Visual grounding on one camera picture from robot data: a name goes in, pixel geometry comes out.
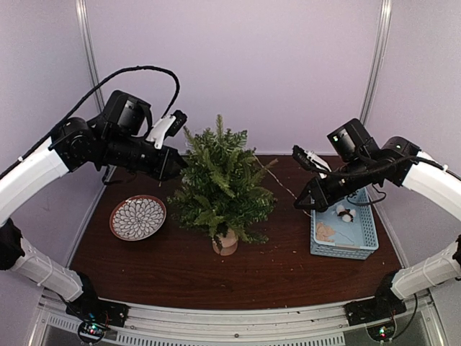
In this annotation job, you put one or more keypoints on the white cotton ornament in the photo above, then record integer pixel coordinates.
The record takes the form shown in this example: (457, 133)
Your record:
(347, 215)

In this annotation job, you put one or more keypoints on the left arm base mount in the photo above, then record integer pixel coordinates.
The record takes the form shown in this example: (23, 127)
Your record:
(97, 310)

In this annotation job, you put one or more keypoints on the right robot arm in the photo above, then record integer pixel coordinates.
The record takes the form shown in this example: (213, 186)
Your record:
(405, 165)

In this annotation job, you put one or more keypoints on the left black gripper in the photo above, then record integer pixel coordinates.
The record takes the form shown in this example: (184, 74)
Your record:
(169, 154)

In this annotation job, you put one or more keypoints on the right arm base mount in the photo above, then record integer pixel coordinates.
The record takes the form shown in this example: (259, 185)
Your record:
(383, 305)

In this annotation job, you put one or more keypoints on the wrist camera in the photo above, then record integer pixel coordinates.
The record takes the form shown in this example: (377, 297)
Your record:
(310, 161)
(167, 126)

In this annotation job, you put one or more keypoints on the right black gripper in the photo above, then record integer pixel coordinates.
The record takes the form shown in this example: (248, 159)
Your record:
(316, 188)

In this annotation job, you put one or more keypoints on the patterned ceramic plate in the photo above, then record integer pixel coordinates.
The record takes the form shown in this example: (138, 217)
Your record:
(137, 218)

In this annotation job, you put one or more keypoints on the right aluminium corner post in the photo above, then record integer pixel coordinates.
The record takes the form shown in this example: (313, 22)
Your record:
(381, 42)

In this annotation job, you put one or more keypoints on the beige bow ornament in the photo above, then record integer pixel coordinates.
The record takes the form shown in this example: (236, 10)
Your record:
(324, 232)

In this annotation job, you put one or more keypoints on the aluminium corner post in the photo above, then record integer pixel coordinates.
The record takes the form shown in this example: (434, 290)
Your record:
(381, 42)
(85, 32)

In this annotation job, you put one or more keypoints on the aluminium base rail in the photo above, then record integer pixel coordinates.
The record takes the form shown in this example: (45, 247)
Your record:
(311, 316)

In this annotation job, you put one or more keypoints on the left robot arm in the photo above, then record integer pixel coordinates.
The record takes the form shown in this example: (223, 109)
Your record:
(122, 135)

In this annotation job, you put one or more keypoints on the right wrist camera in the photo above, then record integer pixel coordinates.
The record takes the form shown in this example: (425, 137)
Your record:
(310, 161)

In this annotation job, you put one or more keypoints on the left aluminium corner post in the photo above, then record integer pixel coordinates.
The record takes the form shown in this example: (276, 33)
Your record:
(85, 32)

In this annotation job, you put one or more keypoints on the light blue plastic basket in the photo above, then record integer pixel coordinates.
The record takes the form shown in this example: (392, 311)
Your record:
(356, 240)

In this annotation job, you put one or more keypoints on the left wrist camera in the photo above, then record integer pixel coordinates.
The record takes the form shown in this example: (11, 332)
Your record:
(167, 126)

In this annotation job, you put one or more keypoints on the small green christmas tree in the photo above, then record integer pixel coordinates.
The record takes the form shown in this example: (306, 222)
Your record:
(221, 193)

